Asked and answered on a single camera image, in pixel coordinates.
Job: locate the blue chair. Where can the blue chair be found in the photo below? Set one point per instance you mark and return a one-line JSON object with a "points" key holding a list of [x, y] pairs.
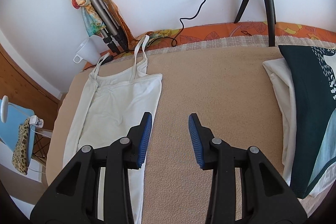
{"points": [[9, 136]]}

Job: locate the orange patterned scarf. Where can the orange patterned scarf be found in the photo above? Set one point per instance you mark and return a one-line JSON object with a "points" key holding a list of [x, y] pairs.
{"points": [[92, 25]]}

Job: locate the white mug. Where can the white mug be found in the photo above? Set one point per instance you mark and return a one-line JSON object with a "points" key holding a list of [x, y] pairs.
{"points": [[87, 51]]}

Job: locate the beige blanket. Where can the beige blanket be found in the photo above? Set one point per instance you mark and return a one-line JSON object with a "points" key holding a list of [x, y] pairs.
{"points": [[232, 95]]}

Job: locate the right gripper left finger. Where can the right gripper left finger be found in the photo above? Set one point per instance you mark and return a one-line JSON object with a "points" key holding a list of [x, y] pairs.
{"points": [[94, 186]]}

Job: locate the orange floral bedsheet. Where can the orange floral bedsheet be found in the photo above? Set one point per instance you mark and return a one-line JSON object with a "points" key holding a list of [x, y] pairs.
{"points": [[165, 41]]}

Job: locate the leopard print cloth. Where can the leopard print cloth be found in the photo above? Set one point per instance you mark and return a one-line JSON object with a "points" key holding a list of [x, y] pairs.
{"points": [[20, 153]]}

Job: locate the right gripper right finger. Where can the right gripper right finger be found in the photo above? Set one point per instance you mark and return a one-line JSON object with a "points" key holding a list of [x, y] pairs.
{"points": [[246, 187]]}

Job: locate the white camisole top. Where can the white camisole top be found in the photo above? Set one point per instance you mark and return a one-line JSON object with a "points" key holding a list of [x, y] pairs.
{"points": [[110, 105]]}

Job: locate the white clip desk lamp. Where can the white clip desk lamp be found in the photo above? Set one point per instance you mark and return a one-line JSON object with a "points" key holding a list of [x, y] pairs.
{"points": [[11, 112]]}

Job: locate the white folded garment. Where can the white folded garment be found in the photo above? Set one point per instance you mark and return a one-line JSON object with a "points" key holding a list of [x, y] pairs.
{"points": [[280, 76]]}

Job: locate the silver folded tripod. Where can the silver folded tripod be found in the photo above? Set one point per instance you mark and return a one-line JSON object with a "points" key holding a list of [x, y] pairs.
{"points": [[112, 33]]}

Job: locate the dark teal printed shirt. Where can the dark teal printed shirt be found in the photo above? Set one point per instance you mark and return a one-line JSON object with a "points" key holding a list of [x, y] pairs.
{"points": [[313, 73]]}

